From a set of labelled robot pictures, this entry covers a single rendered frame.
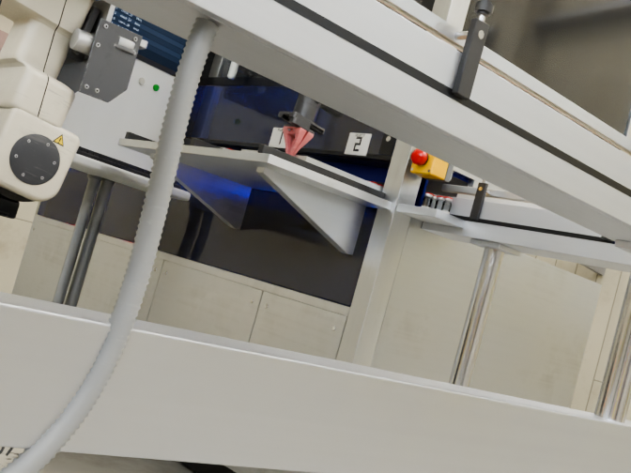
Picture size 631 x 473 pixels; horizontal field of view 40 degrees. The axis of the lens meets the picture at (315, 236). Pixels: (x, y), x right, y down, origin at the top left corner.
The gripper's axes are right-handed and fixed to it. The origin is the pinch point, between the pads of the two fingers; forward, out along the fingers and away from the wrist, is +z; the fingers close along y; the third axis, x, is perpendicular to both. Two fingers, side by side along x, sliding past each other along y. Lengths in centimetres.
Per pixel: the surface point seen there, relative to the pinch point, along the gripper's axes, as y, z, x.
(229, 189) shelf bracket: 20, 5, 48
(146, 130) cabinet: 10, -8, 91
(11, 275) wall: 104, 58, 372
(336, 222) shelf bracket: 19.4, 9.6, -1.7
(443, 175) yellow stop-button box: 29.9, -8.7, -21.0
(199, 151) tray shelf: -12.9, 5.3, 17.4
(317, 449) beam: -50, 52, -91
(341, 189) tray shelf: 9.8, 3.7, -10.3
